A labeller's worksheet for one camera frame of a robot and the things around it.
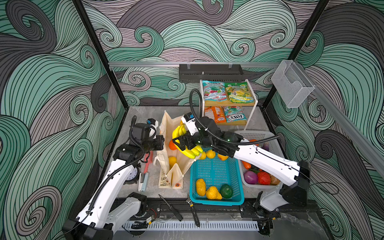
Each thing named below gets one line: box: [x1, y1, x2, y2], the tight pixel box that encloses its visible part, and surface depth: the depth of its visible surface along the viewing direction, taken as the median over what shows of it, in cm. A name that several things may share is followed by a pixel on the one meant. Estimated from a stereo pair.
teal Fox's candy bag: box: [224, 105, 247, 123], surface depth 93 cm
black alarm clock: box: [123, 163, 141, 185], surface depth 83 cm
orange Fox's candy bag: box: [212, 106, 227, 124], surface depth 94 cm
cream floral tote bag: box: [153, 110, 197, 189], surface depth 75 cm
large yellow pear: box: [205, 186, 223, 200], surface depth 76 cm
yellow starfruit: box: [196, 178, 206, 197], surface depth 78 cm
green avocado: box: [220, 183, 234, 199], surface depth 76 cm
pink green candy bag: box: [202, 80, 228, 102], surface depth 80 cm
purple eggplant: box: [261, 142, 270, 152], surface depth 90 cm
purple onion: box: [243, 170, 259, 185], surface depth 79 cm
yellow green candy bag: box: [225, 82, 255, 104], surface depth 79 cm
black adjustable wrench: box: [186, 194, 201, 228], surface depth 73 cm
